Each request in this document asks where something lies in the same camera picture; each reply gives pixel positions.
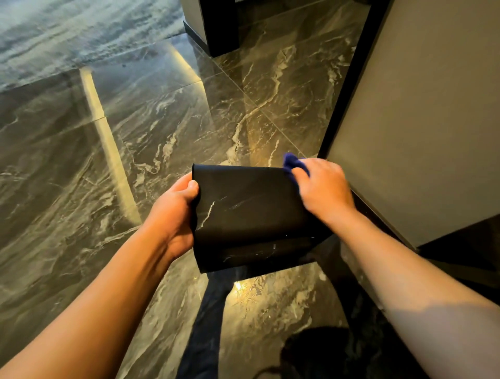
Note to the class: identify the person's right hand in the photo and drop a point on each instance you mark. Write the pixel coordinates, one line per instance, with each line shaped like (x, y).
(326, 191)

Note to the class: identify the person's left hand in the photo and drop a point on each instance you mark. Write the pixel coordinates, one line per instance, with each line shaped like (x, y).
(172, 218)

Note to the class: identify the blue cleaning cloth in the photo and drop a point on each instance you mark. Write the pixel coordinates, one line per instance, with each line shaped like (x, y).
(291, 162)

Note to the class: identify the black square waste bin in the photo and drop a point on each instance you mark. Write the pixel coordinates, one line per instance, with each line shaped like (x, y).
(250, 218)

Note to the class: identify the person's right forearm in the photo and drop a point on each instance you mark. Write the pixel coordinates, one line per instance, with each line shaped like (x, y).
(422, 304)

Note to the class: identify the person's left forearm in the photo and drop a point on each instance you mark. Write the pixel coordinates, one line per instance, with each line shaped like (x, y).
(97, 308)

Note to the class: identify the grey patterned carpet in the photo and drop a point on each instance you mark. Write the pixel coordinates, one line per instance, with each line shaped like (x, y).
(78, 35)

